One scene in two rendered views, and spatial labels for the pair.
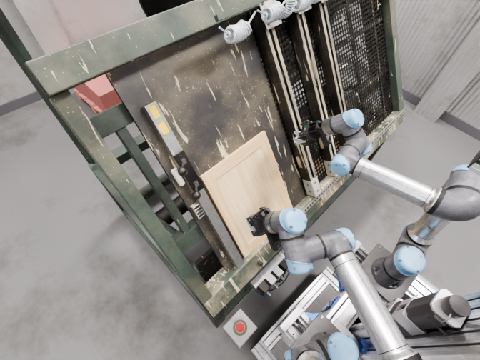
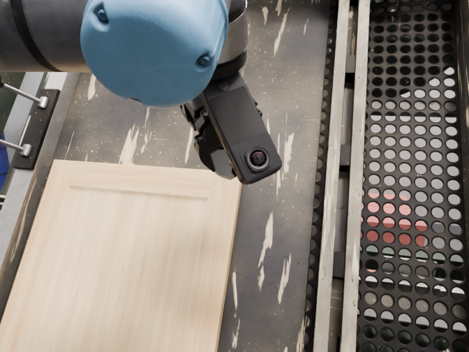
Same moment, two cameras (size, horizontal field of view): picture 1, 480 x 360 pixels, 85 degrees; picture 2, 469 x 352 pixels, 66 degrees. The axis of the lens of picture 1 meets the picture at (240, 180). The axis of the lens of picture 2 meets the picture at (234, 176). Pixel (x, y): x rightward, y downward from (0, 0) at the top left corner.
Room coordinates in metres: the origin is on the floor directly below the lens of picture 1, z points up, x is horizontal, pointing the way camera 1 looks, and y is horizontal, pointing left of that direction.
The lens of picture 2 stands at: (0.68, -0.71, 1.53)
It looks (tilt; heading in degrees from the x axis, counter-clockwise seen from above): 15 degrees down; 62
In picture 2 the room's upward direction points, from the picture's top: straight up
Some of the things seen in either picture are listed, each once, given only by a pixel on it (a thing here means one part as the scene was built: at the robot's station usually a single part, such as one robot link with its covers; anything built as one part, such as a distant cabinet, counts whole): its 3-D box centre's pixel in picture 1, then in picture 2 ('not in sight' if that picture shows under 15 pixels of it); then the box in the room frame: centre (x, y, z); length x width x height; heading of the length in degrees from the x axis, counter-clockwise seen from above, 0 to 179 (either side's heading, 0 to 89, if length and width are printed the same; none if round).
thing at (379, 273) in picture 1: (391, 270); not in sight; (0.39, -0.76, 1.09); 0.15 x 0.15 x 0.10
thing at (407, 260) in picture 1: (405, 261); not in sight; (0.39, -0.76, 1.20); 0.13 x 0.12 x 0.14; 144
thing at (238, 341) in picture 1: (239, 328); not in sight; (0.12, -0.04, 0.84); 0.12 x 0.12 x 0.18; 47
